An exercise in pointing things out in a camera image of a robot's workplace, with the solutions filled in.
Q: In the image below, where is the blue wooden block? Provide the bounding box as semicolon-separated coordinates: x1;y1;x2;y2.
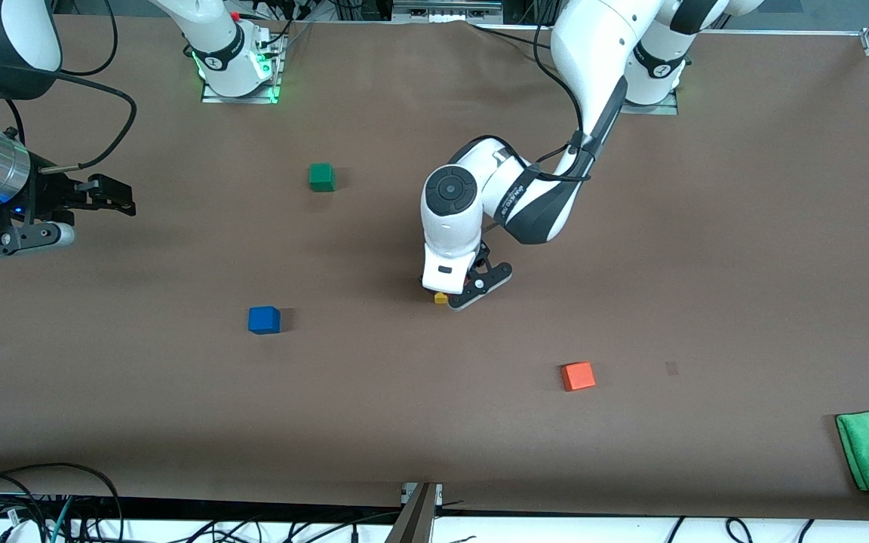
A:
247;305;281;335

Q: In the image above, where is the orange wooden block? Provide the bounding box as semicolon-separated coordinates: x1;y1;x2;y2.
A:
561;361;597;392

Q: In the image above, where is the brown table cover sheet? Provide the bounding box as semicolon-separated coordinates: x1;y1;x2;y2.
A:
0;15;869;521

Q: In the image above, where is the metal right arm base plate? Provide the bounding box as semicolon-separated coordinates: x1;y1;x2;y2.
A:
201;34;283;105

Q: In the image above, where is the black base power cable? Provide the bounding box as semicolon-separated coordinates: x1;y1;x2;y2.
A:
468;23;556;42

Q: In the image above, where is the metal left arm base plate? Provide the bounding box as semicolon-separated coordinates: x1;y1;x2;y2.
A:
619;89;679;115

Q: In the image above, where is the silver metal rail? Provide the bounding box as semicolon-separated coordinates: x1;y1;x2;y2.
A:
392;0;505;23

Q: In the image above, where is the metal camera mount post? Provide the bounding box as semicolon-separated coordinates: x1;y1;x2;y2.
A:
384;483;444;543

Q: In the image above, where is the black looped floor cable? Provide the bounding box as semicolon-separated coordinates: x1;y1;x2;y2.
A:
0;462;124;543

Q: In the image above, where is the teal cable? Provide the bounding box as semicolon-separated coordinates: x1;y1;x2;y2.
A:
48;496;75;543

